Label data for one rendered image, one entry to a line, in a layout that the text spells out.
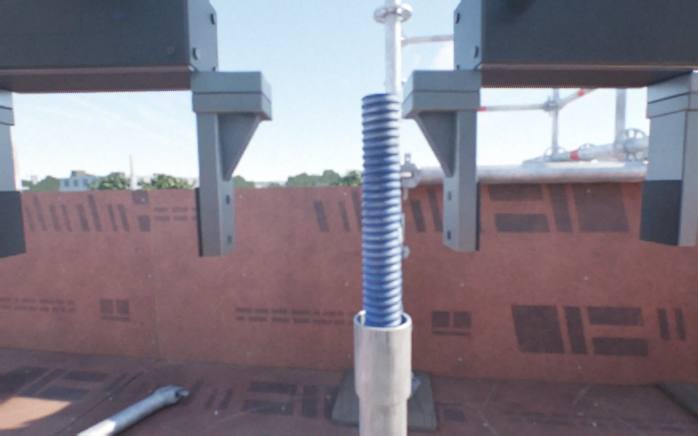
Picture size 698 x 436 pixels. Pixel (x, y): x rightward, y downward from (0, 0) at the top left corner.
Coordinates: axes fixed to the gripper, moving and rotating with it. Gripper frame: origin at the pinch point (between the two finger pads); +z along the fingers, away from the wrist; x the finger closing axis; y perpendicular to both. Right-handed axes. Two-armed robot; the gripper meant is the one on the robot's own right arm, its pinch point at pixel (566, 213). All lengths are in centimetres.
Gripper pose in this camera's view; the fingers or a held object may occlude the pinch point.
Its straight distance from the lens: 25.4
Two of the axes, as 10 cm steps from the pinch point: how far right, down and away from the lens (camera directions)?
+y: 0.3, 0.9, -10.0
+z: 0.2, 10.0, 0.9
